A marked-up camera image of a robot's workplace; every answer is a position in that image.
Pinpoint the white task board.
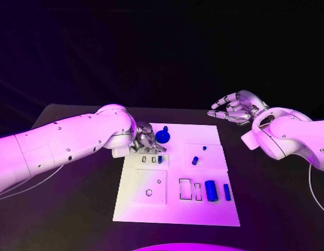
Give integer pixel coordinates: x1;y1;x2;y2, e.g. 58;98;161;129
113;122;241;227

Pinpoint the blue gear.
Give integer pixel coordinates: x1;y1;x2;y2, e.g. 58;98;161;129
155;125;172;144

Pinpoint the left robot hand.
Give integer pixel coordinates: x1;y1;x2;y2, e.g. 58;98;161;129
129;120;168;154

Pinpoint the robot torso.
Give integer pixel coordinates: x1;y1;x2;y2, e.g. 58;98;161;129
132;243;247;251

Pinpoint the thick blue cylinder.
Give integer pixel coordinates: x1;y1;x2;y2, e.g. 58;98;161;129
204;180;218;202

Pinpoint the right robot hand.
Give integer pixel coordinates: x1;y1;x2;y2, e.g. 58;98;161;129
207;89;270;127

